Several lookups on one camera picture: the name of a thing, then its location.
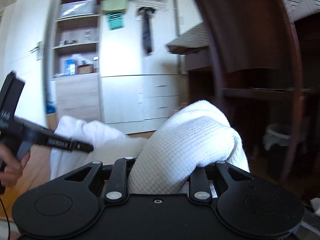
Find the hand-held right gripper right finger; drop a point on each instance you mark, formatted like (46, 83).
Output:
(200, 180)

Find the wooden shelf unit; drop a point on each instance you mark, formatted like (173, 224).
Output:
(75, 92)

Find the person's left hand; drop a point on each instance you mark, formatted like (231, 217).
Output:
(11, 172)

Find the white wardrobe with drawers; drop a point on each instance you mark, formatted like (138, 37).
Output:
(155, 85)

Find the white knit garment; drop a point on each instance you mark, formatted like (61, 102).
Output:
(190, 140)

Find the brown cardboard box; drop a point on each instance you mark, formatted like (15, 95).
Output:
(85, 69)

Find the dark wooden chair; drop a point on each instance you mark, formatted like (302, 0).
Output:
(250, 30)

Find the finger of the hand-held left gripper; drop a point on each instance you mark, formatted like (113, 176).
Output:
(62, 141)

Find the dark necktie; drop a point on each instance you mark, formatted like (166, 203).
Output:
(147, 32)

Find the blue box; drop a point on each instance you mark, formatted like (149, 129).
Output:
(70, 67)

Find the teal basket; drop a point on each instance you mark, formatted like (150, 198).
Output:
(115, 21)

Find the bin with white bag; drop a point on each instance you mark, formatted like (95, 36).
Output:
(282, 145)

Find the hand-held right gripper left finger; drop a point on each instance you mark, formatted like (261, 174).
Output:
(121, 175)

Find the green folded cloth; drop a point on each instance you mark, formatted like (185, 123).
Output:
(115, 4)

